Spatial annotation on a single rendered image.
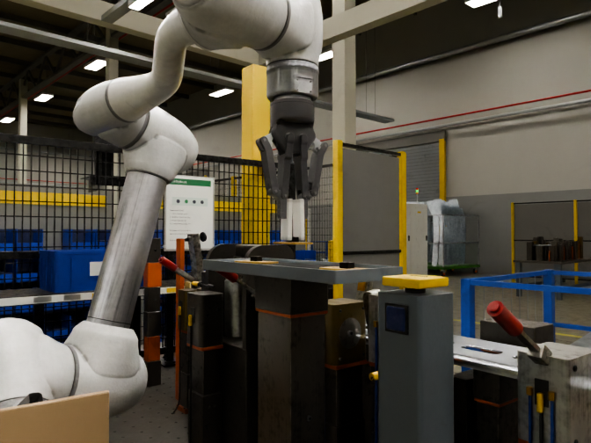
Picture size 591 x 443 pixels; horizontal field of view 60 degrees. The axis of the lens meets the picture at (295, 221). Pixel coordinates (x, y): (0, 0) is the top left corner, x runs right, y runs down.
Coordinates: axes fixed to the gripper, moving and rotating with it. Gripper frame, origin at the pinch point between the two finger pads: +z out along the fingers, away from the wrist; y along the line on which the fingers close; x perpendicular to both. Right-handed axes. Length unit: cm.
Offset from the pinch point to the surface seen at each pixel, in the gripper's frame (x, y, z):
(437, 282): -29.4, 5.1, 8.5
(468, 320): 141, 188, 53
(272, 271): -6.5, -6.8, 8.1
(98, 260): 102, -20, 11
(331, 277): -19.6, -4.3, 8.2
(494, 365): -18.7, 27.2, 23.7
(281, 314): -4.4, -4.2, 15.2
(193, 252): 69, 3, 8
